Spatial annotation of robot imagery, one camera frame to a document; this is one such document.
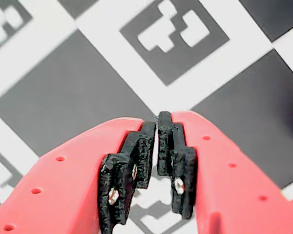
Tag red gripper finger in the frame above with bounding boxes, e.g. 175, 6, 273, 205
156, 111, 293, 234
0, 117, 156, 234

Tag black white marker board mat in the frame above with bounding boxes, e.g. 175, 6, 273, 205
0, 0, 293, 234

